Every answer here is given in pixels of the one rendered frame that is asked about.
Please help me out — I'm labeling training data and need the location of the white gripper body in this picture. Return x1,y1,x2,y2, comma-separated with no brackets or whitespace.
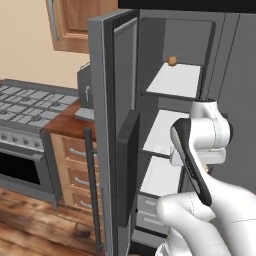
169,147,227,167

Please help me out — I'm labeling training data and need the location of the white freezer shelf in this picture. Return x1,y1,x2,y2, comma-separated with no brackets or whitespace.
142,109,192,157
145,62,203,100
139,155,184,198

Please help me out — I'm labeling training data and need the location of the grey fridge door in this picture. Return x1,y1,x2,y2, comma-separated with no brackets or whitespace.
210,12,256,195

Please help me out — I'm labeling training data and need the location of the grey freezer drawer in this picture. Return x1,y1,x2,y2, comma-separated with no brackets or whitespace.
134,209,170,235
136,194,162,215

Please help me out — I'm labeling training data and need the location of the black door bin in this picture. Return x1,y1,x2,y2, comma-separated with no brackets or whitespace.
115,109,141,229

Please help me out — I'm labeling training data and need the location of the brown round food item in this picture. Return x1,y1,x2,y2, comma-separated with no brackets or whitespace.
167,55,179,67

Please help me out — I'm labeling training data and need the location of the grey freezer door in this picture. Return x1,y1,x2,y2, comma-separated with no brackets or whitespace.
87,8,141,256

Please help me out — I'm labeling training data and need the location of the grey fridge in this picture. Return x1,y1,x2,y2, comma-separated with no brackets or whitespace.
131,9,256,256

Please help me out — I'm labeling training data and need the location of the wooden drawer front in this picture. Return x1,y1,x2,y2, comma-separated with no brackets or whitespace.
67,165,101,195
62,135,100,169
70,190,103,213

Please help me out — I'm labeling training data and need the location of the grey plate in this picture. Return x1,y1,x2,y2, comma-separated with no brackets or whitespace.
74,106,96,122

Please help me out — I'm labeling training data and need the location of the grey toaster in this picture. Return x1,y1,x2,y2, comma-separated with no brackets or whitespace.
76,62,95,110

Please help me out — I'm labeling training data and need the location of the black cabinet above fridge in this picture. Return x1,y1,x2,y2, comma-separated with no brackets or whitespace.
117,0,256,15

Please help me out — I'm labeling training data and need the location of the grey stove with oven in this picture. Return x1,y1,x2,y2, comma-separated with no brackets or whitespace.
0,78,80,210

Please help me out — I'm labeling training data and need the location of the dark grey door handle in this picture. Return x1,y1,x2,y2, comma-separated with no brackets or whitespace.
83,127,103,255

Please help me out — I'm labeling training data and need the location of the silver drawer handle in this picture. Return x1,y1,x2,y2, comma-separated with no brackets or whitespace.
69,147,89,158
79,199,94,210
73,176,92,187

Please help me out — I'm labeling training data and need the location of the wooden wall cupboard door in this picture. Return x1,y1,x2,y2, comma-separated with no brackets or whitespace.
45,0,120,55

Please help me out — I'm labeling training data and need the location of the silver cupboard handle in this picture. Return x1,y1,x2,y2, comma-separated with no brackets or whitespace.
46,0,61,42

